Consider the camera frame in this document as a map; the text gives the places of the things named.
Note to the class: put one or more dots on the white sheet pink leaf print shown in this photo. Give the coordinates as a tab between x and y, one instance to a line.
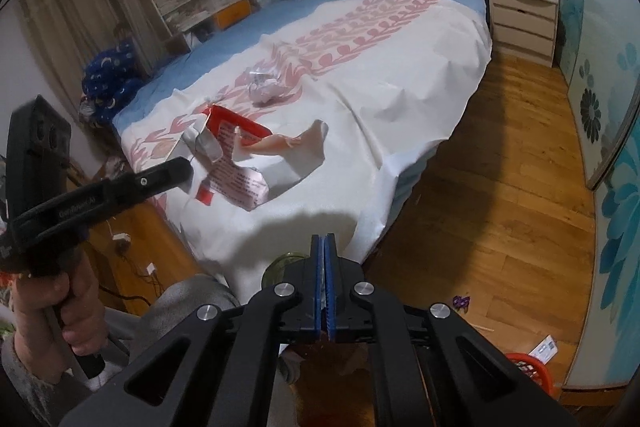
400	82

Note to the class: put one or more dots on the navy star print blanket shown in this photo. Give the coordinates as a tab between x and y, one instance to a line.
107	77

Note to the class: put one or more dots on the orange cabinet drawer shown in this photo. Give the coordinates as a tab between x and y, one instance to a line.
232	14

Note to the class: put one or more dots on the person's left forearm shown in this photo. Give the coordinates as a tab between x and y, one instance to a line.
30	387

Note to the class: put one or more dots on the person's left hand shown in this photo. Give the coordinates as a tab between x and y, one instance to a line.
85	307

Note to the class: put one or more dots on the floral sliding wardrobe door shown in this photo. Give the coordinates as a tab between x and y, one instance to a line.
610	107

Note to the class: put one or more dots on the cream nightstand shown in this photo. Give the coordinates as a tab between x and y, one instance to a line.
522	22

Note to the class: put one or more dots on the red plastic basket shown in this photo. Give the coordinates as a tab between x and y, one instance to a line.
535	369

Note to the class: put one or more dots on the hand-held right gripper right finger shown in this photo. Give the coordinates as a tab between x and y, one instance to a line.
331	277

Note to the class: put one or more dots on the purple wrapper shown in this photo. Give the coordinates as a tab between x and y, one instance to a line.
462	303

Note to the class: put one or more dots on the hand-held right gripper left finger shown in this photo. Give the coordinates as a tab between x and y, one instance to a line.
316	277

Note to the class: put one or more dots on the green translucent bottle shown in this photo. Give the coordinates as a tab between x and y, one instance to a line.
282	269

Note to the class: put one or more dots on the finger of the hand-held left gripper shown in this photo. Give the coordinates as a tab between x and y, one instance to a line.
160	174

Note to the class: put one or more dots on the red white carton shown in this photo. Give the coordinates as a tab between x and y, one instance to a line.
235	142

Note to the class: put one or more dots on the white flat box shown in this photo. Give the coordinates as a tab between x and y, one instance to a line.
544	349

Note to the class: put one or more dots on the white charger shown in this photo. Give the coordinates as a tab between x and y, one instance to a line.
121	239

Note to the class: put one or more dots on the crumpled white plastic wrap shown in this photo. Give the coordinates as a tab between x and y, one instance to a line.
265	89

